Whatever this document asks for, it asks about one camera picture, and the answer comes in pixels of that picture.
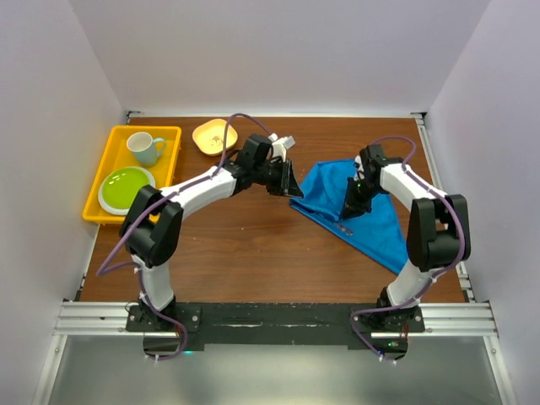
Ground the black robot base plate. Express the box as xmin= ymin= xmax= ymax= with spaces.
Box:
xmin=125 ymin=301 xmax=426 ymax=354

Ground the purple cable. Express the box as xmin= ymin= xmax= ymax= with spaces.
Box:
xmin=95 ymin=112 xmax=275 ymax=363
xmin=348 ymin=134 xmax=467 ymax=366

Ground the iridescent metal fork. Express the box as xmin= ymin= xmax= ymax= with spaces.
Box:
xmin=335 ymin=224 xmax=354 ymax=235

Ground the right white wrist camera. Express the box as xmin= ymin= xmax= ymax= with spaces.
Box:
xmin=354 ymin=155 xmax=365 ymax=181

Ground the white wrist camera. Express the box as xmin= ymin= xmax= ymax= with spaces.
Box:
xmin=268 ymin=133 xmax=295 ymax=160
xmin=354 ymin=155 xmax=365 ymax=181

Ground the yellow square bowl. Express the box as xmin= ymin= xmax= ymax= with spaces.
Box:
xmin=192 ymin=119 xmax=238 ymax=156

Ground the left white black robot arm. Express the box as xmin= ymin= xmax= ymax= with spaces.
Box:
xmin=121 ymin=134 xmax=303 ymax=331

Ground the blue cloth napkin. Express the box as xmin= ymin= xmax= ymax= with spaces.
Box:
xmin=290 ymin=159 xmax=408 ymax=275

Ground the yellow plastic tray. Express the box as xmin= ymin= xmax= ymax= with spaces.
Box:
xmin=82 ymin=126 xmax=181 ymax=224

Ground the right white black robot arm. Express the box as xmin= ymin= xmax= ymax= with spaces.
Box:
xmin=340 ymin=143 xmax=471 ymax=332

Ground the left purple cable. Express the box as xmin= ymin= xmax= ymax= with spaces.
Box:
xmin=95 ymin=112 xmax=275 ymax=363

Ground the light blue ceramic mug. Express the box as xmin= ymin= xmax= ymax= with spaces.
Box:
xmin=127 ymin=132 xmax=165 ymax=167

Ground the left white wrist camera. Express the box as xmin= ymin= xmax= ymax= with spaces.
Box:
xmin=268 ymin=133 xmax=295 ymax=160

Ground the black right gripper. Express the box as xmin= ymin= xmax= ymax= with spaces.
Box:
xmin=339 ymin=177 xmax=384 ymax=221

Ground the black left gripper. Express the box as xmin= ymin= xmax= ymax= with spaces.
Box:
xmin=252 ymin=158 xmax=304 ymax=199

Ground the green plate white rim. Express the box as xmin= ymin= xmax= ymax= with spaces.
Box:
xmin=98 ymin=166 xmax=155 ymax=216

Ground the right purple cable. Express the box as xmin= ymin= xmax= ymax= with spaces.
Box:
xmin=348 ymin=134 xmax=467 ymax=366

